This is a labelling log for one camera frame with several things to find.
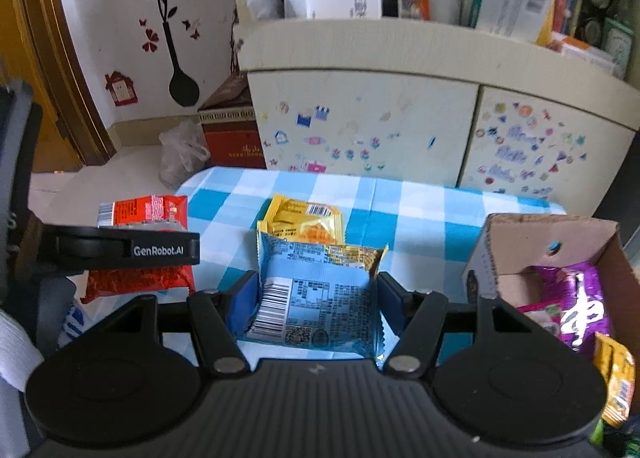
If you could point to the cream shelf cabinet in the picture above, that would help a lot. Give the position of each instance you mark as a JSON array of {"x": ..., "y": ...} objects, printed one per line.
[{"x": 360, "y": 48}]

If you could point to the blue white checked tablecloth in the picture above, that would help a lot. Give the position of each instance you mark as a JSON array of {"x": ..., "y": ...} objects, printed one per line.
[{"x": 390, "y": 208}]

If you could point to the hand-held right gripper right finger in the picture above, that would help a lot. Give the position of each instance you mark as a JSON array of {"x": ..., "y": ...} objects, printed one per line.
[{"x": 395, "y": 303}]

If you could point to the white blue plastic bag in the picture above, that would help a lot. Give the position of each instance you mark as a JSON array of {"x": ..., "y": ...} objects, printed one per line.
[{"x": 77, "y": 323}]

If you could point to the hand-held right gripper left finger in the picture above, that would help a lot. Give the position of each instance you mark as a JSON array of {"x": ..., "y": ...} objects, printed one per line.
[{"x": 242, "y": 303}]

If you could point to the red house wall sticker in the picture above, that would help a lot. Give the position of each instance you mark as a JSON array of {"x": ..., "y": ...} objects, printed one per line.
[{"x": 120, "y": 88}]

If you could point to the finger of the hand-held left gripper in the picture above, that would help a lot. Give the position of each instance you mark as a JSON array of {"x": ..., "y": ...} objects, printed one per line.
[{"x": 100, "y": 248}]

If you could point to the white orange flat box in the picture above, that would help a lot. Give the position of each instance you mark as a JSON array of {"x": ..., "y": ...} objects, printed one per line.
[{"x": 585, "y": 53}]

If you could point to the cabinet door purple script stickers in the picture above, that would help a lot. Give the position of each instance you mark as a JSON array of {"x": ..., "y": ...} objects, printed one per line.
[{"x": 590, "y": 128}]

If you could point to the yellow box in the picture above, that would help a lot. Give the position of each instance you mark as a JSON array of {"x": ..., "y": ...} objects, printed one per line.
[{"x": 547, "y": 25}]

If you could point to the pack of green-labelled bottles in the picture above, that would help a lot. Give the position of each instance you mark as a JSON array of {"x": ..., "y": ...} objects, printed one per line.
[{"x": 615, "y": 13}]

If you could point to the person's left forearm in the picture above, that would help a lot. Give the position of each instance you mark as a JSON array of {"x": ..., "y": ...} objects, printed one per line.
[{"x": 20, "y": 348}]

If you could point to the yellow orange snack packet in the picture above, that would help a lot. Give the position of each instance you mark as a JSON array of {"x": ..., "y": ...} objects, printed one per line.
[{"x": 612, "y": 378}]

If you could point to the multicoloured striped box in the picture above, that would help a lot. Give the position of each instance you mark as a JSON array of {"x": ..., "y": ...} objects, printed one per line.
[{"x": 567, "y": 3}]

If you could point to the red snack packet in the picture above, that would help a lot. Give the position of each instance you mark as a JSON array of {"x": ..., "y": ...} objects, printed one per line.
[{"x": 145, "y": 210}]

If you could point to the brown cardboard box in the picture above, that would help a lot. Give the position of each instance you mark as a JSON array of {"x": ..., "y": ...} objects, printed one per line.
[{"x": 520, "y": 238}]

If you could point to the grey plastic bag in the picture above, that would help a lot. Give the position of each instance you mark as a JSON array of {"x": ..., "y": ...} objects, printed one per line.
[{"x": 182, "y": 158}]

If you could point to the dark red box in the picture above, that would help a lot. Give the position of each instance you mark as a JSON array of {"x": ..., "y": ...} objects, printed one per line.
[{"x": 230, "y": 138}]

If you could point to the light blue snack packet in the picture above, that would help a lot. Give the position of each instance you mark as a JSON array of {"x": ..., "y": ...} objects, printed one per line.
[{"x": 320, "y": 298}]

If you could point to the purple snack packet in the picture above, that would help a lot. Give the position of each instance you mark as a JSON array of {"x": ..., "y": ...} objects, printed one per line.
[{"x": 585, "y": 308}]

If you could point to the wooden door frame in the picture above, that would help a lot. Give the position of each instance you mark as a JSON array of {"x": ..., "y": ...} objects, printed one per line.
[{"x": 50, "y": 63}]

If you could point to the pink white snack packet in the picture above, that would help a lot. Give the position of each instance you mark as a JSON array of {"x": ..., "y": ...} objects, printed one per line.
[{"x": 542, "y": 315}]

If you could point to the cabinet door house stickers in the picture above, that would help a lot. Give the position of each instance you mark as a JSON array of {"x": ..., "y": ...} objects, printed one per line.
[{"x": 390, "y": 103}]

